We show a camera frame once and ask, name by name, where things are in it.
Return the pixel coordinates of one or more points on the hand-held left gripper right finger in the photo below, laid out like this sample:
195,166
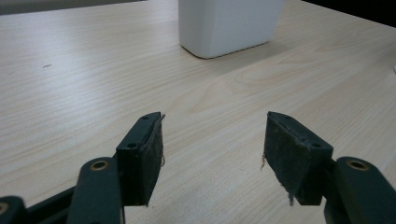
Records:
289,155

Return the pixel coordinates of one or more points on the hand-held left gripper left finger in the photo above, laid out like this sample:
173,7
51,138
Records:
140,161

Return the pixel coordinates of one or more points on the white plastic container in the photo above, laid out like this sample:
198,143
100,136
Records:
224,25

